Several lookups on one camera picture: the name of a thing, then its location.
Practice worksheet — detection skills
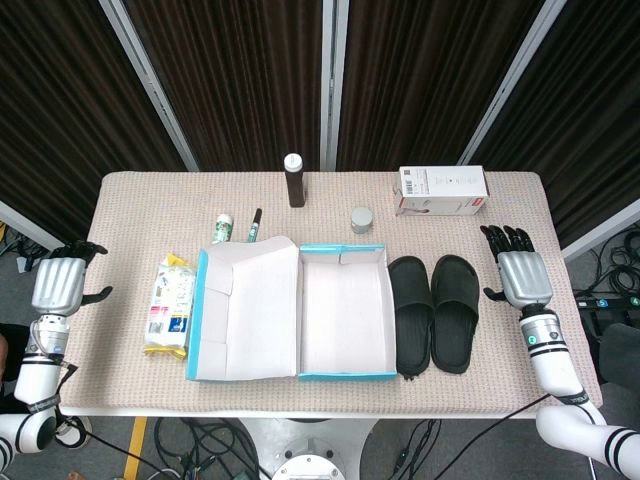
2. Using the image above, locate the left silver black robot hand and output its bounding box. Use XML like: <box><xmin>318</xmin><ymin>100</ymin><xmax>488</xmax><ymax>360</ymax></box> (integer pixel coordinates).
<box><xmin>30</xmin><ymin>240</ymin><xmax>114</xmax><ymax>317</ymax></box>

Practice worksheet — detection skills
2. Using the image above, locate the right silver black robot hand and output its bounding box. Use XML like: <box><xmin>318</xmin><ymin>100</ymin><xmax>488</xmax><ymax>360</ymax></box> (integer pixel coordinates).
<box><xmin>479</xmin><ymin>224</ymin><xmax>554</xmax><ymax>308</ymax></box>

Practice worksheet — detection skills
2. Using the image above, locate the black rubber slipper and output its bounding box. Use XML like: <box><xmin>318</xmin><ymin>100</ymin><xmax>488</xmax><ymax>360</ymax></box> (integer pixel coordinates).
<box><xmin>388</xmin><ymin>255</ymin><xmax>435</xmax><ymax>382</ymax></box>
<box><xmin>430</xmin><ymin>254</ymin><xmax>482</xmax><ymax>375</ymax></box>

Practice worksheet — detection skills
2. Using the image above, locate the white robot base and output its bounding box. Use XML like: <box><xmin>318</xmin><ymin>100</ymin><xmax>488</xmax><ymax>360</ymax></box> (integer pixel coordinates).
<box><xmin>234</xmin><ymin>417</ymin><xmax>381</xmax><ymax>480</ymax></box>

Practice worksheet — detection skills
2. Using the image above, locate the teal cardboard shoe box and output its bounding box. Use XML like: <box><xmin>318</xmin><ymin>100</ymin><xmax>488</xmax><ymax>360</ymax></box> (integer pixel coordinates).
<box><xmin>184</xmin><ymin>234</ymin><xmax>399</xmax><ymax>384</ymax></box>

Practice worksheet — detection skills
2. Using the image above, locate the black power strip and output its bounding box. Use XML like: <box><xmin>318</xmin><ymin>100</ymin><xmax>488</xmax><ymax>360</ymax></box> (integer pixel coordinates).
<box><xmin>574</xmin><ymin>294</ymin><xmax>640</xmax><ymax>314</ymax></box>

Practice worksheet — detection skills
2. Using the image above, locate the white product carton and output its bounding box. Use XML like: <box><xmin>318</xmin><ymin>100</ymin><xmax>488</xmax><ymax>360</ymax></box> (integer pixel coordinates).
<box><xmin>393</xmin><ymin>165</ymin><xmax>490</xmax><ymax>218</ymax></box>

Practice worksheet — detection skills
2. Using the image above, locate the yellow white wet wipes pack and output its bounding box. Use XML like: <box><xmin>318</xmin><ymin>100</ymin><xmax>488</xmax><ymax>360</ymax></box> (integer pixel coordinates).
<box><xmin>143</xmin><ymin>253</ymin><xmax>196</xmax><ymax>360</ymax></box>

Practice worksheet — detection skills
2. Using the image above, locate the beige waffle tablecloth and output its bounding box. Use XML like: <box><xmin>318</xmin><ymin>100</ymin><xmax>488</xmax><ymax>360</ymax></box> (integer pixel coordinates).
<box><xmin>53</xmin><ymin>171</ymin><xmax>604</xmax><ymax>409</ymax></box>

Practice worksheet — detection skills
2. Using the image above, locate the dark brown pleated curtain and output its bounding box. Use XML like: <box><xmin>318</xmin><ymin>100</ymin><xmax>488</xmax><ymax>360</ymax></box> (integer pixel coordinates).
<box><xmin>122</xmin><ymin>0</ymin><xmax>331</xmax><ymax>172</ymax></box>
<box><xmin>337</xmin><ymin>0</ymin><xmax>547</xmax><ymax>172</ymax></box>
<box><xmin>0</xmin><ymin>0</ymin><xmax>187</xmax><ymax>242</ymax></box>
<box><xmin>472</xmin><ymin>0</ymin><xmax>640</xmax><ymax>247</ymax></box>

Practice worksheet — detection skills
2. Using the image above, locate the grey round tin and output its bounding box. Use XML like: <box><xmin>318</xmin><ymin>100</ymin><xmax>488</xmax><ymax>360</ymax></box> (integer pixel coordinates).
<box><xmin>349</xmin><ymin>207</ymin><xmax>375</xmax><ymax>236</ymax></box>

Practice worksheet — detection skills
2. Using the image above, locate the small green white bottle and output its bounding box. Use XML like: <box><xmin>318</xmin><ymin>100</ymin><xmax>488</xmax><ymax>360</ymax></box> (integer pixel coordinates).
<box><xmin>213</xmin><ymin>213</ymin><xmax>235</xmax><ymax>245</ymax></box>

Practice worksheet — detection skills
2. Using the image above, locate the black green marker pen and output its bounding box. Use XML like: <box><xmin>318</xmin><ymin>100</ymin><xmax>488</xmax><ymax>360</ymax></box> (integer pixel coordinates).
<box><xmin>245</xmin><ymin>207</ymin><xmax>264</xmax><ymax>245</ymax></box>

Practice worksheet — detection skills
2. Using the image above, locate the brown bottle white cap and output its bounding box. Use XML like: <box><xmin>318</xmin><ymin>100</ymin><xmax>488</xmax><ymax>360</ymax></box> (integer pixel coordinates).
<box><xmin>283</xmin><ymin>153</ymin><xmax>307</xmax><ymax>209</ymax></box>

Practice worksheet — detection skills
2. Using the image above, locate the white table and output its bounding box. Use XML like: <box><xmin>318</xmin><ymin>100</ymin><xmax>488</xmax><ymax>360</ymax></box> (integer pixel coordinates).
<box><xmin>53</xmin><ymin>402</ymin><xmax>596</xmax><ymax>420</ymax></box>

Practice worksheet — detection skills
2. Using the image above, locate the white partition post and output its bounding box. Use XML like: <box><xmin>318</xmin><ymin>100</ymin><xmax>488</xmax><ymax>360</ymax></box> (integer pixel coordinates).
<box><xmin>0</xmin><ymin>199</ymin><xmax>70</xmax><ymax>257</ymax></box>
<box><xmin>98</xmin><ymin>0</ymin><xmax>201</xmax><ymax>173</ymax></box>
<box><xmin>319</xmin><ymin>0</ymin><xmax>351</xmax><ymax>171</ymax></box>
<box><xmin>562</xmin><ymin>198</ymin><xmax>640</xmax><ymax>264</ymax></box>
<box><xmin>457</xmin><ymin>0</ymin><xmax>572</xmax><ymax>167</ymax></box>

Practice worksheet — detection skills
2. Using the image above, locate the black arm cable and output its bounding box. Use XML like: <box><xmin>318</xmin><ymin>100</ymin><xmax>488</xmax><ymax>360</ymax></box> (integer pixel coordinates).
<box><xmin>439</xmin><ymin>393</ymin><xmax>550</xmax><ymax>480</ymax></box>

